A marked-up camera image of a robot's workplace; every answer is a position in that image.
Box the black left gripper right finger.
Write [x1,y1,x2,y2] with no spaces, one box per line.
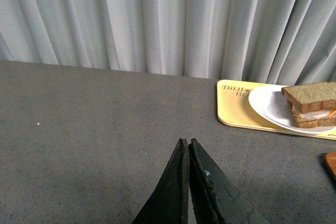
[188,138,269,223]

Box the yellow bear tray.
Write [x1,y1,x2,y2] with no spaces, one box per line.
[217,80,335,140]

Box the bread slice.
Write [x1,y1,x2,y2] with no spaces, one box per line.
[287,101,335,129]
[281,82,335,113]

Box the fried egg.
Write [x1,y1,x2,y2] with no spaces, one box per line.
[291,105,335,120]

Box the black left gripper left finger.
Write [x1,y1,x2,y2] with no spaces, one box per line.
[133,138,190,223]

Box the grey curtain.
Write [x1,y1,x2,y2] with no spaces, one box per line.
[1,0,335,85]

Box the brown wooden tray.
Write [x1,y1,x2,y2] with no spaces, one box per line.
[325,152,336,179]

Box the white round plate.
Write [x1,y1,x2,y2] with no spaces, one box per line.
[248,84,335,134]

